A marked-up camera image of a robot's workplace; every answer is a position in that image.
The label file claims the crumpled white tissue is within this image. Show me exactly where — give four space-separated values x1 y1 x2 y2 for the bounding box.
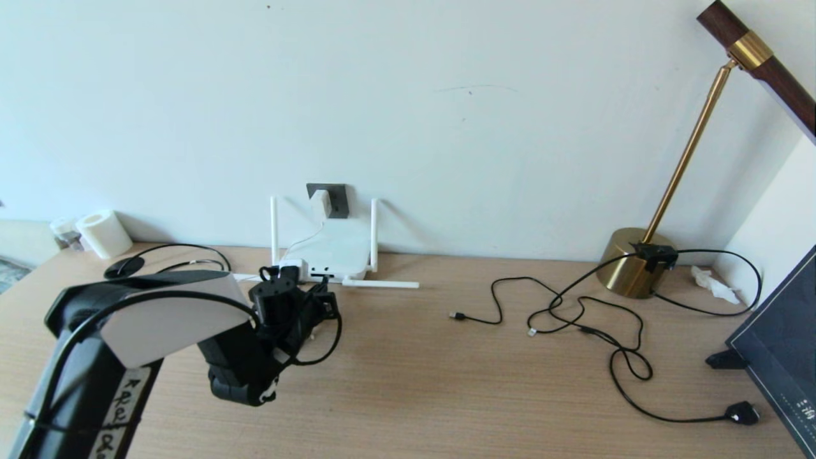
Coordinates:
690 265 742 306

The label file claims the black USB cable white tip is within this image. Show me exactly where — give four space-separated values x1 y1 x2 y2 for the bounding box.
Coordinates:
449 277 586 337

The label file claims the white router with antennas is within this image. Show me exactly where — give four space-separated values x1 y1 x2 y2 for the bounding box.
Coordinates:
233 196 421 289

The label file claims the brass desk lamp wooden head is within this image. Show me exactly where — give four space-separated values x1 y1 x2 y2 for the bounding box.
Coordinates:
595 0 816 300

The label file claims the black box on lamp base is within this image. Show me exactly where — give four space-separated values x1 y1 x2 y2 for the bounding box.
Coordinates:
630 242 680 273

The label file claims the white power adapter with cord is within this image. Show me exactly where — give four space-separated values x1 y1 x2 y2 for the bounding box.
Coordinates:
278 189 335 259

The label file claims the short black lamp cable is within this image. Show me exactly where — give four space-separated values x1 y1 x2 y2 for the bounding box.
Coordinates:
650 249 764 317

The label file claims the dark framed board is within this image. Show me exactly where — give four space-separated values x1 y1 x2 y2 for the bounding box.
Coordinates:
727 245 816 459

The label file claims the white toilet paper roll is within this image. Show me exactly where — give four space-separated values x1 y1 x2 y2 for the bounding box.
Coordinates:
75 210 133 259

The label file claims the grey wall socket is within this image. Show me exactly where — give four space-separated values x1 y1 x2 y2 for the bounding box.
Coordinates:
307 184 350 219

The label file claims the black ethernet cable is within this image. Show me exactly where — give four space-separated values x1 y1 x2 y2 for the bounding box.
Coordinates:
118 243 332 284

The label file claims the black board stand foot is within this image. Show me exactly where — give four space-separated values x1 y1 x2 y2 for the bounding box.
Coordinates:
706 349 750 371

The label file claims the small clear jar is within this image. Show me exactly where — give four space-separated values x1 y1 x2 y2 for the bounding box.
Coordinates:
50 217 84 251

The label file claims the black lamp cord with plug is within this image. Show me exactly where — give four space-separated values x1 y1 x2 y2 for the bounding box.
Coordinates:
527 252 761 426

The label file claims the black desk cable grommet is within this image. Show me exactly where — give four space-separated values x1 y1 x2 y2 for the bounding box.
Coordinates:
103 257 145 280

